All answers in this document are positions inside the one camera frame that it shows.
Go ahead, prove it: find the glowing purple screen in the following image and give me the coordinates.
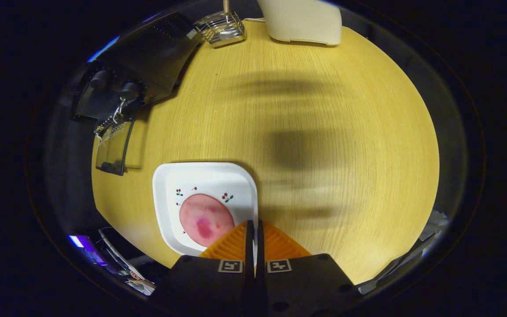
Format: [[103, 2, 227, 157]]
[[69, 235, 107, 267]]

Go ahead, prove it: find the black toaster oven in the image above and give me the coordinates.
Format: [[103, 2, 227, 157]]
[[71, 11, 203, 177]]

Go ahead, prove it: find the white square floral plate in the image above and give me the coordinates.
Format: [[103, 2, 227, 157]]
[[152, 162, 259, 257]]

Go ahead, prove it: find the pink ham slice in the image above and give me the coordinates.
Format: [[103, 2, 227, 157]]
[[179, 194, 235, 248]]

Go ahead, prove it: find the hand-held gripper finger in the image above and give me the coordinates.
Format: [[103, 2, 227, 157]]
[[150, 220, 255, 317], [256, 220, 362, 317]]

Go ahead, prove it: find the wire mesh holder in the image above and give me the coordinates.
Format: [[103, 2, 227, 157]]
[[194, 10, 247, 48]]

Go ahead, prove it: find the white pop-up toaster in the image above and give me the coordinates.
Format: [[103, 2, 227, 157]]
[[257, 0, 343, 46]]

